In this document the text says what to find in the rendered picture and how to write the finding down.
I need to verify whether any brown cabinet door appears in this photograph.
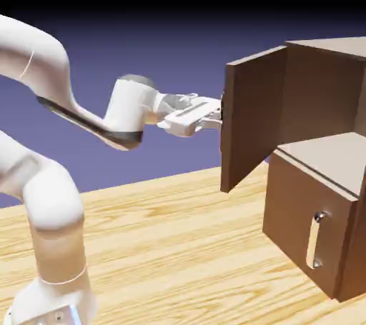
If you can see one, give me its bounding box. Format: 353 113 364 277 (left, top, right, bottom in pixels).
219 45 289 194
262 149 359 301

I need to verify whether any dark door handle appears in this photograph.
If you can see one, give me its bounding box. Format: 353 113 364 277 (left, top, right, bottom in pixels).
219 91 227 157

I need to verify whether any pale curved door handle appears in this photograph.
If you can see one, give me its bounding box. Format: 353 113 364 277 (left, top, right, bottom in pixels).
305 210 330 270

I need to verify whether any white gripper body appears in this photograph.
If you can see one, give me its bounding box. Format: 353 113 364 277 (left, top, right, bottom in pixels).
156 95 222 138

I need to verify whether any brown wooden cabinet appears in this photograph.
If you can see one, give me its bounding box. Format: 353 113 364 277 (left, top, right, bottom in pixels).
262 36 366 304

